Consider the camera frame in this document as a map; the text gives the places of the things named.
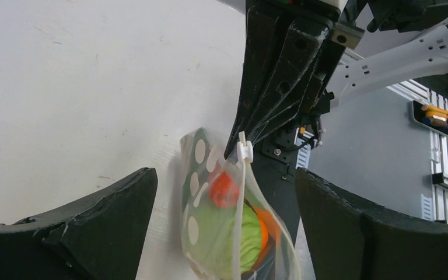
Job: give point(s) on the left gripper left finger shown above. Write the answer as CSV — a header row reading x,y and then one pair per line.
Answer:
x,y
99,236

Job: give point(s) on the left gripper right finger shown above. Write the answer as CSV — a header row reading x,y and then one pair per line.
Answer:
x,y
350,237

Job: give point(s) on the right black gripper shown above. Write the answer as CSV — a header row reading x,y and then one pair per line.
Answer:
x,y
291,52

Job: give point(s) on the clear dotted zip bag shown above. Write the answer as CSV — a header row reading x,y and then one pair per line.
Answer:
x,y
202,153

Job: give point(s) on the orange fruit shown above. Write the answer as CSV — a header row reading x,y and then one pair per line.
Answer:
x,y
269,230

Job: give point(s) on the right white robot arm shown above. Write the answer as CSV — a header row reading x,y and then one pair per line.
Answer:
x,y
426,55

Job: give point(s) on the small white cauliflower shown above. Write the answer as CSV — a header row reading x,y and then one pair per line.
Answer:
x,y
209,239

